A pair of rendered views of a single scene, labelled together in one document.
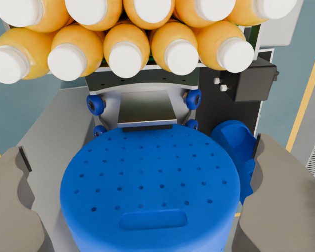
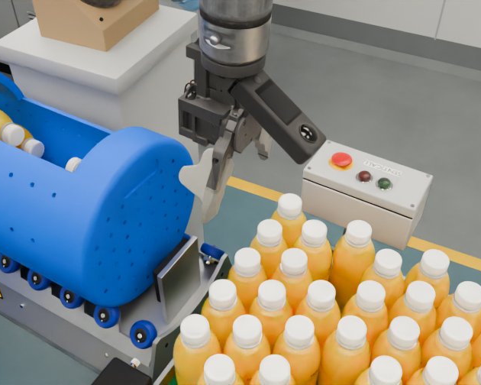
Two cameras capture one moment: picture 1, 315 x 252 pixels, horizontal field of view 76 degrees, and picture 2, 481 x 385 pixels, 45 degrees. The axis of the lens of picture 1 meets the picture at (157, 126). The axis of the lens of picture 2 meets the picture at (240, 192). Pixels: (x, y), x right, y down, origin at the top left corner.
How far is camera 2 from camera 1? 66 cm
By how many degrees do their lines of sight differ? 43
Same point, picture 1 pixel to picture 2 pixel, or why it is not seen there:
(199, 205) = (114, 210)
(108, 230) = (163, 153)
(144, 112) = (183, 267)
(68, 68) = (266, 228)
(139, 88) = (192, 302)
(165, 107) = (169, 289)
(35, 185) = not seen: hidden behind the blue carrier
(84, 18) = (288, 253)
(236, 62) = (192, 322)
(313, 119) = not seen: outside the picture
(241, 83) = (133, 370)
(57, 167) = not seen: hidden behind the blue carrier
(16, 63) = (288, 208)
